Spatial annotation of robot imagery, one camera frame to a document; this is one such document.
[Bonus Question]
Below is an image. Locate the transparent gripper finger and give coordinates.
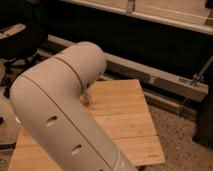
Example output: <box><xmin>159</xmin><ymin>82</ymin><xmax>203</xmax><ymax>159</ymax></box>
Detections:
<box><xmin>83</xmin><ymin>88</ymin><xmax>91</xmax><ymax>105</ymax></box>

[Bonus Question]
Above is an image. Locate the wooden table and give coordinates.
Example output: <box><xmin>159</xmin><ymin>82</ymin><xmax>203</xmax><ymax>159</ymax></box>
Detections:
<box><xmin>8</xmin><ymin>80</ymin><xmax>165</xmax><ymax>171</ymax></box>

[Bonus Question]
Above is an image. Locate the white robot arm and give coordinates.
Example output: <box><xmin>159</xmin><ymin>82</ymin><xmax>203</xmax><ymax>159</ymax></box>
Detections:
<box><xmin>10</xmin><ymin>42</ymin><xmax>137</xmax><ymax>171</ymax></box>

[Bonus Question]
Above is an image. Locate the black office chair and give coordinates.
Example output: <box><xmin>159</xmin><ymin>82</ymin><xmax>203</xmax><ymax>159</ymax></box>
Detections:
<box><xmin>0</xmin><ymin>0</ymin><xmax>48</xmax><ymax>98</ymax></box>

